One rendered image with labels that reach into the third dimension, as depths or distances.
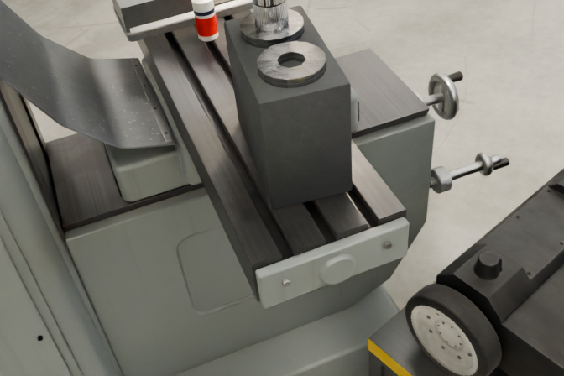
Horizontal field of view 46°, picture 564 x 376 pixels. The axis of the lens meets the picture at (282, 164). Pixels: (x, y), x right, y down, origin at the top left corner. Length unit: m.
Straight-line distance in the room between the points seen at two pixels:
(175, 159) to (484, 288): 0.62
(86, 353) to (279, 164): 0.73
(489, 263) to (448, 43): 1.93
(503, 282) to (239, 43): 0.68
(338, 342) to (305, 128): 0.93
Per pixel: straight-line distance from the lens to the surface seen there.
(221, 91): 1.18
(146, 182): 1.27
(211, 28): 1.31
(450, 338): 1.38
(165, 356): 1.65
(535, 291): 1.38
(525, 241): 1.43
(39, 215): 1.23
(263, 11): 0.92
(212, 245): 1.43
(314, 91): 0.83
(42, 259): 1.27
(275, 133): 0.85
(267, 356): 1.70
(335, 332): 1.73
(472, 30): 3.22
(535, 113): 2.75
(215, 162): 1.03
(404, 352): 1.46
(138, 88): 1.36
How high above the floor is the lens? 1.63
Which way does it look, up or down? 41 degrees down
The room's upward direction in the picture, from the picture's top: 6 degrees counter-clockwise
